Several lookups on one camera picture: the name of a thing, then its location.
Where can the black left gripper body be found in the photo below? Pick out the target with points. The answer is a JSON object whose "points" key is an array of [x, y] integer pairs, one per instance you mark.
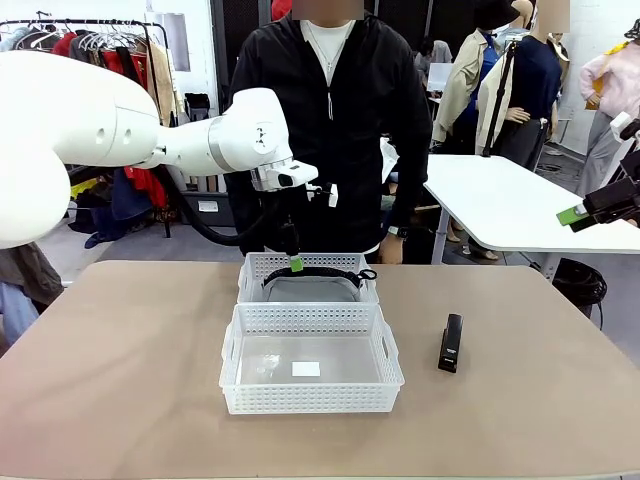
{"points": [[287, 210]]}

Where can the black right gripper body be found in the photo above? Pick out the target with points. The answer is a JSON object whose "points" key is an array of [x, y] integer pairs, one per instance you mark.
{"points": [[617, 202]]}

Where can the black right gripper finger with green tip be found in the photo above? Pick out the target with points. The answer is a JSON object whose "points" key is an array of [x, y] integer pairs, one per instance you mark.
{"points": [[570, 214], [586, 225]]}

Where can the grey pouch with black zipper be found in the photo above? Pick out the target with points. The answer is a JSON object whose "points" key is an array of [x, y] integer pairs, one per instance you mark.
{"points": [[310, 290]]}

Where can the black stapler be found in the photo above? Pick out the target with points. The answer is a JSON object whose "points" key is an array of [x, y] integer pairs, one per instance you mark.
{"points": [[451, 345]]}

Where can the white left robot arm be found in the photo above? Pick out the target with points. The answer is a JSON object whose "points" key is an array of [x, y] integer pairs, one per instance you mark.
{"points": [[100, 140]]}

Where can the person left forearm black sleeve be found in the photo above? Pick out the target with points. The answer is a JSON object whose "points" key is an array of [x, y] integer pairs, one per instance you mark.
{"points": [[411, 195]]}

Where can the person left hand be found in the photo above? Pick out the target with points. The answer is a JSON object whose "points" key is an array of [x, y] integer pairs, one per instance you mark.
{"points": [[392, 250]]}

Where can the white perforated plastic basket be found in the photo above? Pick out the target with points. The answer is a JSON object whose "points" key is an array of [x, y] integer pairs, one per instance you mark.
{"points": [[310, 395], [250, 285]]}

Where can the white table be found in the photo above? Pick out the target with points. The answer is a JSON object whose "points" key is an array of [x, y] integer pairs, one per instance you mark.
{"points": [[510, 200]]}

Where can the black storage box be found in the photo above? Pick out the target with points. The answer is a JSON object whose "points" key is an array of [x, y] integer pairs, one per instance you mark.
{"points": [[210, 210]]}

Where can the bundle of paper rolls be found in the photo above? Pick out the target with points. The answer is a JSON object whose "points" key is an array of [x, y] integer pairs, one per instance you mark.
{"points": [[210, 182]]}

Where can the mannequin in pink top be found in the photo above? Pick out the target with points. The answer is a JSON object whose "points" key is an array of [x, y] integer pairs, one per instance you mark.
{"points": [[610, 95]]}

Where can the dark wristwatch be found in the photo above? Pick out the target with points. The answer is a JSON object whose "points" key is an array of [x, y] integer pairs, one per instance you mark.
{"points": [[398, 231]]}

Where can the person torso in black jacket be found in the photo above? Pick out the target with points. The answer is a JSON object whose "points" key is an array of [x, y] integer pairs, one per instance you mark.
{"points": [[360, 125]]}

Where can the mannequin in navy sweater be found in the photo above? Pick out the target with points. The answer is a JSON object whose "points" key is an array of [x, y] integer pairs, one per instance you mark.
{"points": [[537, 85]]}

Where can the red hanging dress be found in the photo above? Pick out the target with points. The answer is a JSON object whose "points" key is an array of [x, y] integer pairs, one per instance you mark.
{"points": [[145, 182]]}

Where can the mannequin in beige trench coat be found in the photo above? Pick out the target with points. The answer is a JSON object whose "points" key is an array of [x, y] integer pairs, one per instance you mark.
{"points": [[462, 90]]}

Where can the beige hanging garment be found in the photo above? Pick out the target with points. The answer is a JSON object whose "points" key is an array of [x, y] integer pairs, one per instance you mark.
{"points": [[161, 80]]}

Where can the yellow bag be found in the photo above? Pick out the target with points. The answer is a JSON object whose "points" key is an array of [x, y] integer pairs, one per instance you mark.
{"points": [[80, 189]]}

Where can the background person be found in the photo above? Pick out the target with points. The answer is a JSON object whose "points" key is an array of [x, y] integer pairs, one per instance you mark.
{"points": [[432, 52]]}

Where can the grey hanging jacket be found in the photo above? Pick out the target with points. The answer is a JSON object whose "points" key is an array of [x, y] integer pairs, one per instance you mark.
{"points": [[85, 47]]}

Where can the black clothes rack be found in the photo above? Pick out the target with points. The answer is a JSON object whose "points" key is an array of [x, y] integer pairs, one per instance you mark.
{"points": [[100, 22]]}

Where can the brown grey jacket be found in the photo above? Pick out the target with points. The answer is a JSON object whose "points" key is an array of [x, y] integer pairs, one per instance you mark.
{"points": [[27, 272]]}

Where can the red hanging jacket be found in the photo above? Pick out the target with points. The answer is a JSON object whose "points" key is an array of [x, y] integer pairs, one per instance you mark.
{"points": [[64, 45]]}

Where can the light blue jeans cloth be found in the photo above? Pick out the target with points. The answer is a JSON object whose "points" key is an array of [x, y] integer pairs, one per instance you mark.
{"points": [[15, 315]]}

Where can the dark brown hanging garment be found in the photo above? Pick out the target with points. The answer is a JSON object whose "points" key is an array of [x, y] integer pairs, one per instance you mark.
{"points": [[37, 42]]}

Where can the light blue hanging garment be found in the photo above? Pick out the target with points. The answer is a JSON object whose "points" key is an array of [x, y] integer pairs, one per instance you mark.
{"points": [[11, 37]]}

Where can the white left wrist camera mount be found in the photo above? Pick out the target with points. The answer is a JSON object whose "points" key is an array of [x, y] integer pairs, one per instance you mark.
{"points": [[331, 195]]}

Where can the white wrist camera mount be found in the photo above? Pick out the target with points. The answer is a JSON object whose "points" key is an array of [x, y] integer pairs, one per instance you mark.
{"points": [[622, 125], [331, 195]]}

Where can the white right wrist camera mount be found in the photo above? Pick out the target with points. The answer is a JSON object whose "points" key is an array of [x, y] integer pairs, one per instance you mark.
{"points": [[622, 125]]}

